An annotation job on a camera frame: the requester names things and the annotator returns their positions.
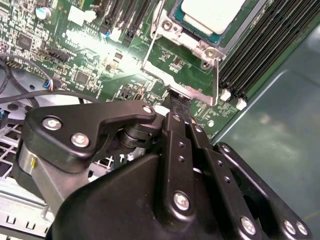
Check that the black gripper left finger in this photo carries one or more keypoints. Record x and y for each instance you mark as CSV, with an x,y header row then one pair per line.
x,y
75,117

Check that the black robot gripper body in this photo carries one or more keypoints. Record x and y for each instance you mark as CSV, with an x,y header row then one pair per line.
x,y
112,205

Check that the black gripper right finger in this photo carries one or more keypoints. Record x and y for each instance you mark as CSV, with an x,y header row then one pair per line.
x,y
220,170

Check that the metal socket cover frame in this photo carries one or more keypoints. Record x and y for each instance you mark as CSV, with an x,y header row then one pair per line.
x,y
197,95

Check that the silver topped CPU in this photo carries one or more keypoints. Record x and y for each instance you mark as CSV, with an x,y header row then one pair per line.
x,y
210,15

